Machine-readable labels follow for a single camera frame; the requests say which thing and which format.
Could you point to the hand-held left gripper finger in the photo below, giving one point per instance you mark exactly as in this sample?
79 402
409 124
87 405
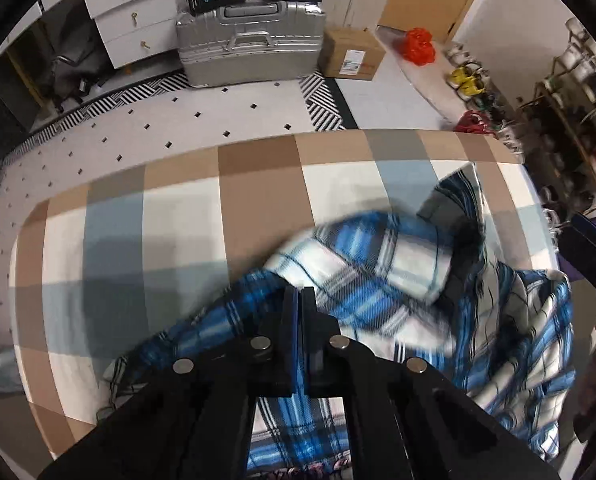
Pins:
308 345
297 345

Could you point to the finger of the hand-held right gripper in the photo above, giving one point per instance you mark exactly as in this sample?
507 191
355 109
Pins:
593 260

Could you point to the blue plaid shirt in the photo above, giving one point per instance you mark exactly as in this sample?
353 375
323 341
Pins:
378 260

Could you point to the white sneakers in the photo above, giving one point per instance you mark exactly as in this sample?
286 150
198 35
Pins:
508 140
460 52

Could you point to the red shoes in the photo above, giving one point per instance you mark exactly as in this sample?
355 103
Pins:
473 122

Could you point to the yellow sneakers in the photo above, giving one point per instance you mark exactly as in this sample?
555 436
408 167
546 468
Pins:
468 80

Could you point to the white rug with black diamonds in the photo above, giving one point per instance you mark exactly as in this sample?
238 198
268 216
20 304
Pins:
177 110

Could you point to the red plastic bag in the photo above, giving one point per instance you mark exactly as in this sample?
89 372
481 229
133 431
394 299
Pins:
419 46

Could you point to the silver aluminium suitcase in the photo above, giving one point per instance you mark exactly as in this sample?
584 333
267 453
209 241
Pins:
248 55

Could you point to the brown cardboard box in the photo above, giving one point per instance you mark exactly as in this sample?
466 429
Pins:
350 52

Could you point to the black duffel bag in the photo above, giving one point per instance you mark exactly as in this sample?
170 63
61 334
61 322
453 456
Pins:
77 75

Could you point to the white desk with drawers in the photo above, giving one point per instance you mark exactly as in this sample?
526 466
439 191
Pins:
127 10

